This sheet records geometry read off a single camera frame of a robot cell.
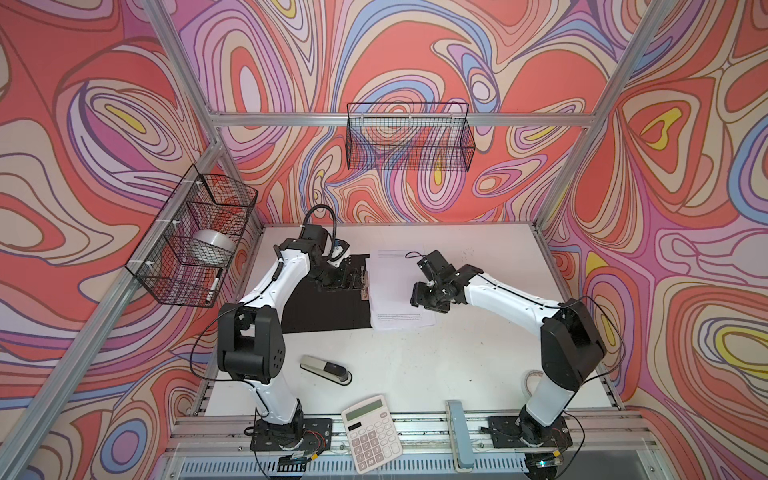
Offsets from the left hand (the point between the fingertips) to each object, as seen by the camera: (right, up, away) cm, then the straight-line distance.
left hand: (353, 284), depth 87 cm
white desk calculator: (+6, -35, -15) cm, 39 cm away
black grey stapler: (-6, -23, -7) cm, 25 cm away
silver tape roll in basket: (-33, +13, -13) cm, 38 cm away
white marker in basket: (-33, -1, -17) cm, 37 cm away
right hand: (+20, -7, +1) cm, 22 cm away
